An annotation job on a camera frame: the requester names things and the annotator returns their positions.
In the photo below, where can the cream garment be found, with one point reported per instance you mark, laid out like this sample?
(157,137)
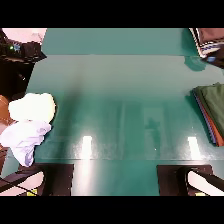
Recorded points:
(32,107)

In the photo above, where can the lavender garment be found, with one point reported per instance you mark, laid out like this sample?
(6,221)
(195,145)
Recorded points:
(23,138)

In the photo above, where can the purple garment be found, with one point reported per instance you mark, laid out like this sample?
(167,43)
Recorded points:
(206,121)

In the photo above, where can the green garment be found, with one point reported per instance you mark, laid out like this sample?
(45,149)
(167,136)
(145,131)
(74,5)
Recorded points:
(215,100)

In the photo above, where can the orange garment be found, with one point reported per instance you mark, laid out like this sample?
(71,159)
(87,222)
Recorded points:
(218,136)

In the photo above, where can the dark garment with patterned trim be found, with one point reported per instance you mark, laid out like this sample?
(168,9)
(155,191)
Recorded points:
(213,38)

